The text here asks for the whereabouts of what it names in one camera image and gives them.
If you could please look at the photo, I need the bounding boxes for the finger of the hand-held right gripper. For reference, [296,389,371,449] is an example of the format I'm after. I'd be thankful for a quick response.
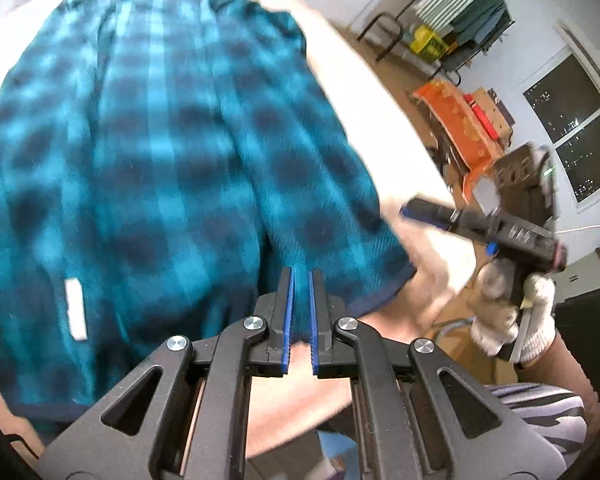
[400,198,463,233]

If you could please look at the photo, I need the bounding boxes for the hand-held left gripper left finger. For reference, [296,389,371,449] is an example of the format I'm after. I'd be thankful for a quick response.
[45,267,296,480]

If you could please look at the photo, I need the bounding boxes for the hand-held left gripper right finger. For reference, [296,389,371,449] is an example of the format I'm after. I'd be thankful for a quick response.
[308,269,571,480]

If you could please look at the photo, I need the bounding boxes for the teal plaid fleece shirt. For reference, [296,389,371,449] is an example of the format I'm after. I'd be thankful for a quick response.
[0,0,418,436]

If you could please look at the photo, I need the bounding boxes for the person's right forearm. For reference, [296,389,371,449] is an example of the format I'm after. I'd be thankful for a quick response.
[515,332,600,411]

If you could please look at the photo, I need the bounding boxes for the black metal clothes rack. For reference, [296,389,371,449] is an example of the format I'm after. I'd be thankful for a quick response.
[357,0,516,86]

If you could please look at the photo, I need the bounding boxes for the dark hanging clothes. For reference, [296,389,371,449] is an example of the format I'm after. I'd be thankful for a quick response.
[447,0,516,53]

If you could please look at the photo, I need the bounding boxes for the person's right hand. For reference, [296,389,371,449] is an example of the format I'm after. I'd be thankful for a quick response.
[470,262,557,363]

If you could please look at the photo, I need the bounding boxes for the orange patterned cloth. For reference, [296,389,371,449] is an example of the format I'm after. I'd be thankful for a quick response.
[414,82,506,188]

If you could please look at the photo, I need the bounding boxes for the red box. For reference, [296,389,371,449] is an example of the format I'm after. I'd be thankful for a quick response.
[467,100,498,136]

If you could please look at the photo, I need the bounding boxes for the window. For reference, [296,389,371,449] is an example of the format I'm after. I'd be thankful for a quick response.
[522,52,600,203]

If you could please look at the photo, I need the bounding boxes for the person's striped pants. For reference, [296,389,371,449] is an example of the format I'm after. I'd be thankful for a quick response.
[482,382,588,471]

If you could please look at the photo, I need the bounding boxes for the yellow crate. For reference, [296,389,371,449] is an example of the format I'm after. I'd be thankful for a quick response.
[411,24,451,58]

